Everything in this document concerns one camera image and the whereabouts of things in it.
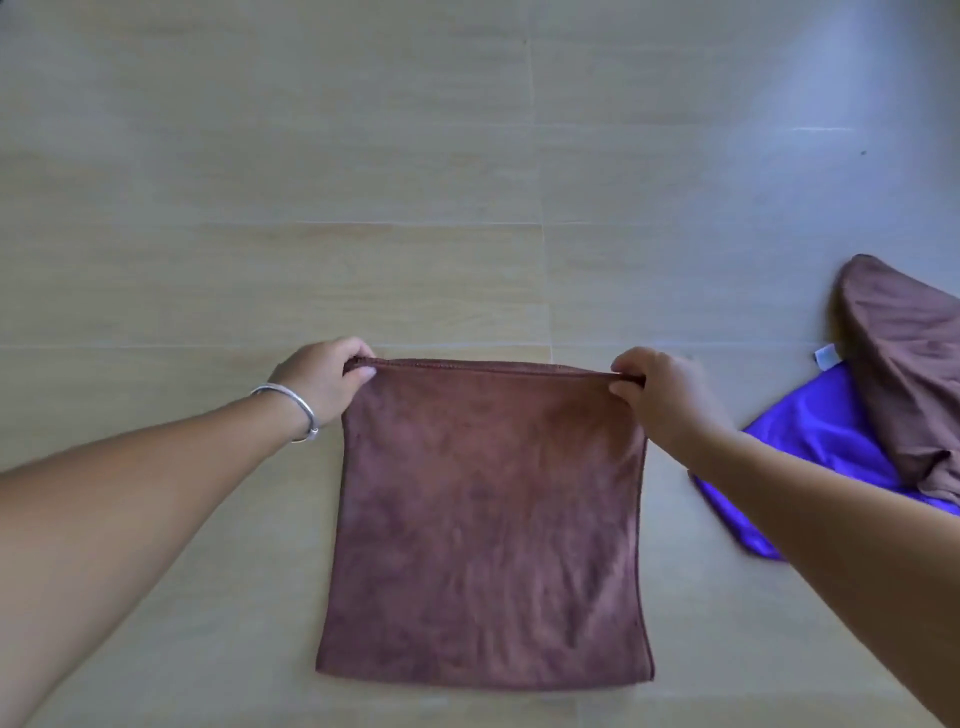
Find person's left forearm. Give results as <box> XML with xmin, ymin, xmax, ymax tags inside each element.
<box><xmin>0</xmin><ymin>393</ymin><xmax>298</xmax><ymax>728</ymax></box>

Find purple towel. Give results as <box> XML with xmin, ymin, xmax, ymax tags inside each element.
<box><xmin>689</xmin><ymin>343</ymin><xmax>960</xmax><ymax>562</ymax></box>

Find person's right hand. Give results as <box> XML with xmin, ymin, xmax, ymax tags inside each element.
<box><xmin>608</xmin><ymin>346</ymin><xmax>740</xmax><ymax>470</ymax></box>

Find silver bracelet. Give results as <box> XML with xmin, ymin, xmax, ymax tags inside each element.
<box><xmin>248</xmin><ymin>383</ymin><xmax>320</xmax><ymax>445</ymax></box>

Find person's left hand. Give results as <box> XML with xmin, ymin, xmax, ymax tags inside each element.
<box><xmin>268</xmin><ymin>337</ymin><xmax>378</xmax><ymax>444</ymax></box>

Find person's right forearm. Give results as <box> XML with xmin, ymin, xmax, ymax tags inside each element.
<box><xmin>674</xmin><ymin>431</ymin><xmax>960</xmax><ymax>728</ymax></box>

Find brown towel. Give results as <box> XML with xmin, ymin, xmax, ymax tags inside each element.
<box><xmin>833</xmin><ymin>253</ymin><xmax>960</xmax><ymax>505</ymax></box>
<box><xmin>314</xmin><ymin>357</ymin><xmax>655</xmax><ymax>691</ymax></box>

